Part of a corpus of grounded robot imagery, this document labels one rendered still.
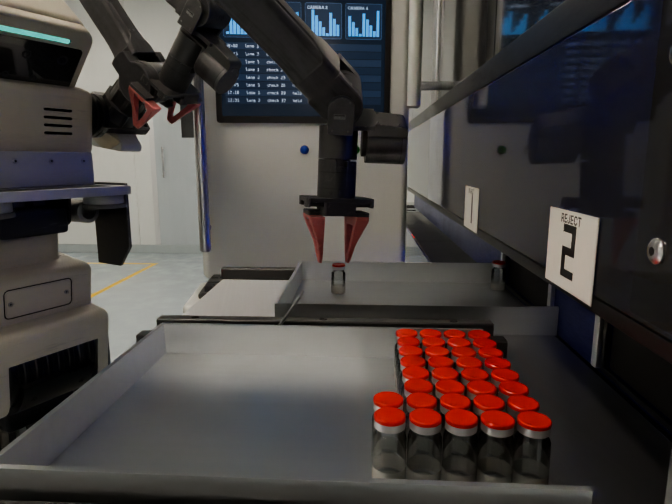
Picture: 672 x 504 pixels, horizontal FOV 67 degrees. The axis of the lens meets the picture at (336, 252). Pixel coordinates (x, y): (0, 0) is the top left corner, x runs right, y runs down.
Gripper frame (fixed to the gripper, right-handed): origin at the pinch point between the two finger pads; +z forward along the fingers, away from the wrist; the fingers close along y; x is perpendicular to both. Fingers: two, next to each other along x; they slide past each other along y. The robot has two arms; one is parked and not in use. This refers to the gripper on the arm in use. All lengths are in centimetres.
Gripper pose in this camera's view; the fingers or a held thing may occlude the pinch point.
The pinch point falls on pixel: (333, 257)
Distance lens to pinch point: 77.1
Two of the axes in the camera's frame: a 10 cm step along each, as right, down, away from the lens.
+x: -2.4, -1.7, 9.5
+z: -0.4, 9.9, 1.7
